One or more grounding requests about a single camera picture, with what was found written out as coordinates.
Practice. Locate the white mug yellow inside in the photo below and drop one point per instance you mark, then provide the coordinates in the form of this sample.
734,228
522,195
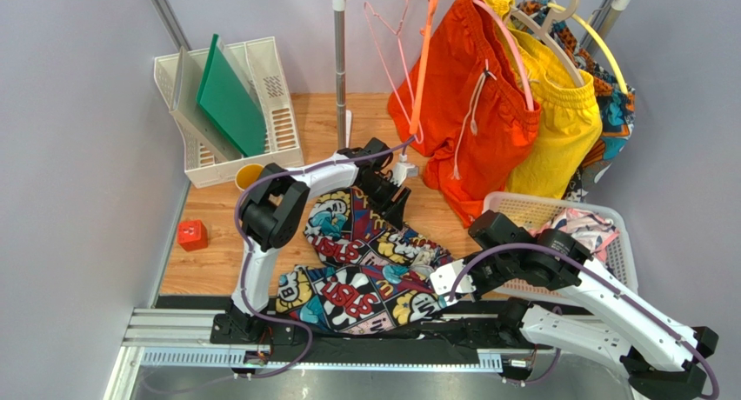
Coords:
247,175

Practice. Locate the red cube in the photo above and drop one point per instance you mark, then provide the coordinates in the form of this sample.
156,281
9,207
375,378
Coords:
192,235

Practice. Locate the grey corner pole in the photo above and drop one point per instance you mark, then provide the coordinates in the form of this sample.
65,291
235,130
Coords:
170,22

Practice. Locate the patterned orange blue shorts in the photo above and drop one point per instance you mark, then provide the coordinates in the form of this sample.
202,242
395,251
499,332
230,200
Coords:
613,116

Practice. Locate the orange plastic hanger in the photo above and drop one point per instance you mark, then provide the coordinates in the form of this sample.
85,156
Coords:
426,31

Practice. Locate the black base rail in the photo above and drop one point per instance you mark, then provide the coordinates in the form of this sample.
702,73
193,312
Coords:
469,337

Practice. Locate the green plastic board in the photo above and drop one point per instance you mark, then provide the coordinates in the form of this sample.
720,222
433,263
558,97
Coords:
224,96

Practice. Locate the white plastic laundry basket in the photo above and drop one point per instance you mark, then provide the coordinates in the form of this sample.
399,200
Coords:
532,212

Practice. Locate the comic print shorts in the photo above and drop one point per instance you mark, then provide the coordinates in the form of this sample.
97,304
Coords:
374,277

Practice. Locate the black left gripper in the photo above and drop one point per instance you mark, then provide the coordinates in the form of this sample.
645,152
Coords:
394,214

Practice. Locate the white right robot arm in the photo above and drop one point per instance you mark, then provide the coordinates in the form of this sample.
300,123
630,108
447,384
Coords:
659,357

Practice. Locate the pink plastic hanger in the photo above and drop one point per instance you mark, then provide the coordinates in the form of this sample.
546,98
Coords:
517,57

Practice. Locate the yellow shorts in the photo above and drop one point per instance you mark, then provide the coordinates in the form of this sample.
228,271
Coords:
534,117

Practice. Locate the grey plastic board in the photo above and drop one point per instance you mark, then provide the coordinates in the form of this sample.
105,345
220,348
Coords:
184,108

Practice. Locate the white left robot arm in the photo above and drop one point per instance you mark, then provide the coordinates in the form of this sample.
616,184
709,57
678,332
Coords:
267,216

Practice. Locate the beige wooden hanger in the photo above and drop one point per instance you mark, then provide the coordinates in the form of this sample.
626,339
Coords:
542,32

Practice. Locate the pink patterned garment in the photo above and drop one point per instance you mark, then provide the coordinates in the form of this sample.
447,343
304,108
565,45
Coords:
588,228

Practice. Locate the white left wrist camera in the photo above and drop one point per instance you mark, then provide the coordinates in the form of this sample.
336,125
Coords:
403,169

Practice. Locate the white plastic file organizer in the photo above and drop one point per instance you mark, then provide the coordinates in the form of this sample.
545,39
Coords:
261,63

